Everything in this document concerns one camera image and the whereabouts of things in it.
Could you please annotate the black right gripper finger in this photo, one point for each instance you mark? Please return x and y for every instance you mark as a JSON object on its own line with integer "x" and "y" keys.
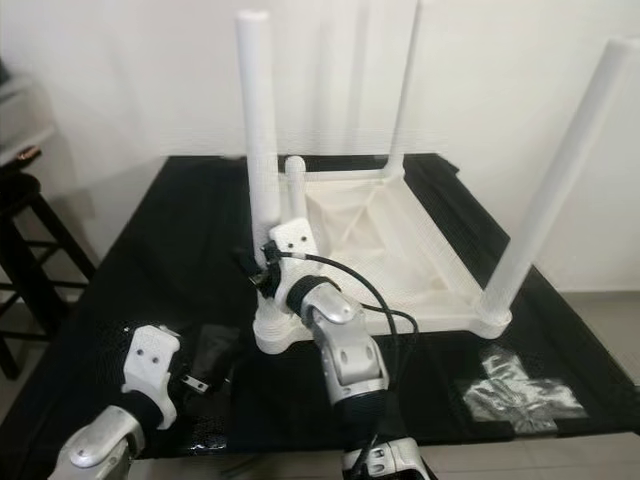
{"x": 248, "y": 263}

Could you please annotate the white plastic table top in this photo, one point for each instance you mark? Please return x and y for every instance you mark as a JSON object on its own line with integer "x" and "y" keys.
{"x": 400, "y": 240}

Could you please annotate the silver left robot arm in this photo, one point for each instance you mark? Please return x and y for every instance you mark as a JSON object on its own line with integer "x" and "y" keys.
{"x": 110, "y": 450}

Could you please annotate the black tablecloth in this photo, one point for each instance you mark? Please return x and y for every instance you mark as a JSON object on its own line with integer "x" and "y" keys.
{"x": 140, "y": 260}

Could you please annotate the black stool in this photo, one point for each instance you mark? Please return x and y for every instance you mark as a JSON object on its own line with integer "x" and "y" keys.
{"x": 25, "y": 200}

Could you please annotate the clear container green lid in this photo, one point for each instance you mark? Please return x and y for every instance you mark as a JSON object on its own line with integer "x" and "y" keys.
{"x": 20, "y": 120}

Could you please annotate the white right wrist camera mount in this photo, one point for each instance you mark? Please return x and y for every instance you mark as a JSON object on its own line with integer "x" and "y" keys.
{"x": 295, "y": 240}

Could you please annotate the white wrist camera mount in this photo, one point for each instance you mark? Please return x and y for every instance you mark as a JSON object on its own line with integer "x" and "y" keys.
{"x": 295, "y": 240}
{"x": 150, "y": 368}

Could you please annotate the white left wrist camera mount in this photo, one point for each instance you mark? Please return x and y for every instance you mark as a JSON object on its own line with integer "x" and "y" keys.
{"x": 150, "y": 368}

